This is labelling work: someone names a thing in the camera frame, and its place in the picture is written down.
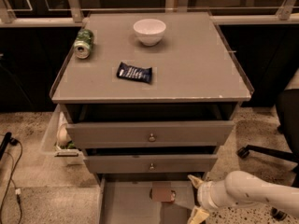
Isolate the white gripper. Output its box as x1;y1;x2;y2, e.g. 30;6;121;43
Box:
187;175;220;224

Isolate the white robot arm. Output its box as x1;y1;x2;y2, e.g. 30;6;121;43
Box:
187;171;299;224

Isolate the grey middle drawer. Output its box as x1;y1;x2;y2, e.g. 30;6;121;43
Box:
84;154;218;174

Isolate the grey drawer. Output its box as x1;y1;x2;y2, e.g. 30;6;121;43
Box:
66;121;234;149
84;154;218;174
99;173;199;224

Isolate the grey top drawer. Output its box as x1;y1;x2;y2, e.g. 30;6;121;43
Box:
66;121;234;149

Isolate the grey bottom drawer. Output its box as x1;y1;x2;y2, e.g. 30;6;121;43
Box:
99;173;199;224

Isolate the grey drawer cabinet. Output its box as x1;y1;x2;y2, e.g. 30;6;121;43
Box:
50;11;255;224

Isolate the green soda can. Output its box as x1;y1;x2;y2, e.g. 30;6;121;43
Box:
73;29;94;59

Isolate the blue snack packet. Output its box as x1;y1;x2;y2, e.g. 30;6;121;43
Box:
116;63;152;84

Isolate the clear plastic storage bin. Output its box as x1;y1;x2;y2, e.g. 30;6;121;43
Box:
40;105;83;165

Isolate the white ceramic bowl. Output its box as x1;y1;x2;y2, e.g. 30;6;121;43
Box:
133;19;166;46

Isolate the metal window railing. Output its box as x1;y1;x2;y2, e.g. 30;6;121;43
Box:
0;0;299;27

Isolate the black floor cable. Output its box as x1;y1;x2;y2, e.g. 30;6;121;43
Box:
0;132;24;224

